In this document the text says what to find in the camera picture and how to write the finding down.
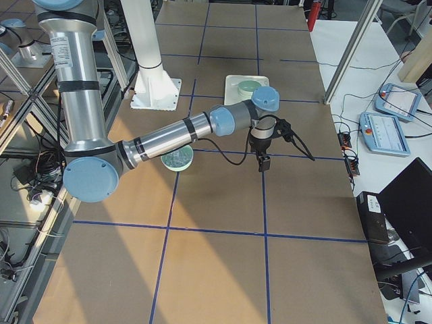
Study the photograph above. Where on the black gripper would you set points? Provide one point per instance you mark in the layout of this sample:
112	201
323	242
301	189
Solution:
260	145

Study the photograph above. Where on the cream bear tray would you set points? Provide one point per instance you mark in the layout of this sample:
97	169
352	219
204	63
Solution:
231	82

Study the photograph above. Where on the green bowl on tray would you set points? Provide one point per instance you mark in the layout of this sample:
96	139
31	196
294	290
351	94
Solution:
246	88

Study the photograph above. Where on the green bowl with clear pieces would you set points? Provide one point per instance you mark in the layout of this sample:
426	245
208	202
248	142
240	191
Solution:
178	160

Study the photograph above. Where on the blue teach pendant near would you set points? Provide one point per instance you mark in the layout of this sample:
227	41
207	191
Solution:
383	134

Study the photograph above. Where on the blue teach pendant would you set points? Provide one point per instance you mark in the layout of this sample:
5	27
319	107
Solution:
383	134
400	102

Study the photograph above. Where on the blue teach pendant far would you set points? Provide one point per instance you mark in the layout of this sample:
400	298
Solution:
400	102

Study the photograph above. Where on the black laptop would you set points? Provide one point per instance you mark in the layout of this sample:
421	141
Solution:
406	203

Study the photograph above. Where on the red cylinder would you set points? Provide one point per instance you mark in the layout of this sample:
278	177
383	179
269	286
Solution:
313	14

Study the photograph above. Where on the aluminium frame post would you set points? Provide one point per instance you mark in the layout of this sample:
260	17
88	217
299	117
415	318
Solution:
362	26

